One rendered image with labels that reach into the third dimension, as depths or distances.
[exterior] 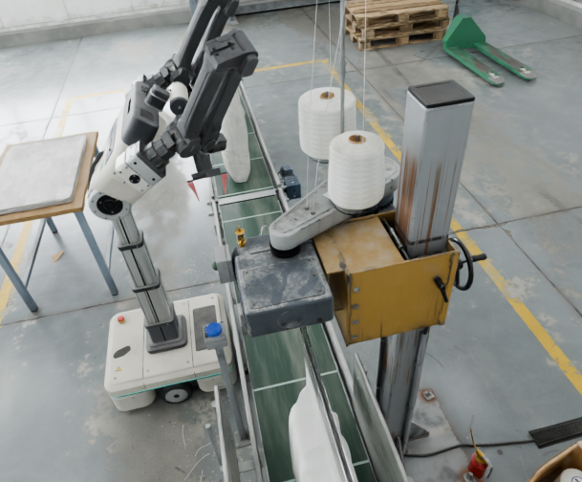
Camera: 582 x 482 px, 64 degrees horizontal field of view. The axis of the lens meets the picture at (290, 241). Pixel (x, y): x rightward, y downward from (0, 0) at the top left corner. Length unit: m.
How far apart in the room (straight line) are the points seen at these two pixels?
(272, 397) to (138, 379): 0.73
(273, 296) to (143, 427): 1.60
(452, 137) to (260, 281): 0.61
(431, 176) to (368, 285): 0.34
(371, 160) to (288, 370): 1.35
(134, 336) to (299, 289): 1.61
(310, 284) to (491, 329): 1.89
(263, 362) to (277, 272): 1.04
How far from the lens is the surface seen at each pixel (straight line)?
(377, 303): 1.40
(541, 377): 2.89
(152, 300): 2.37
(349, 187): 1.13
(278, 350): 2.31
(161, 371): 2.52
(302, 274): 1.28
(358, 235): 1.40
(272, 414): 2.14
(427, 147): 1.20
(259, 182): 3.40
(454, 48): 6.67
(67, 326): 3.32
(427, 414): 2.58
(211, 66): 1.34
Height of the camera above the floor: 2.24
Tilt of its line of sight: 41 degrees down
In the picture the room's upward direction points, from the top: 5 degrees counter-clockwise
